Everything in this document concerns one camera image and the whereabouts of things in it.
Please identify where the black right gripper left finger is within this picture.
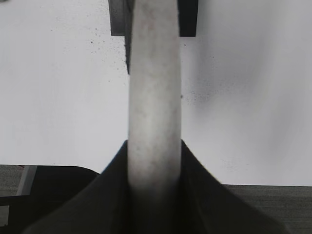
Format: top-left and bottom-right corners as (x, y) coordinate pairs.
(24, 141), (137, 234)

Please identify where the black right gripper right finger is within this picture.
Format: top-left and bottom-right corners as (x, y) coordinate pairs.
(174, 141), (290, 234)

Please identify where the white-handled kitchen knife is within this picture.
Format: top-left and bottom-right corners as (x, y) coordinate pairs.
(128, 0), (181, 193)

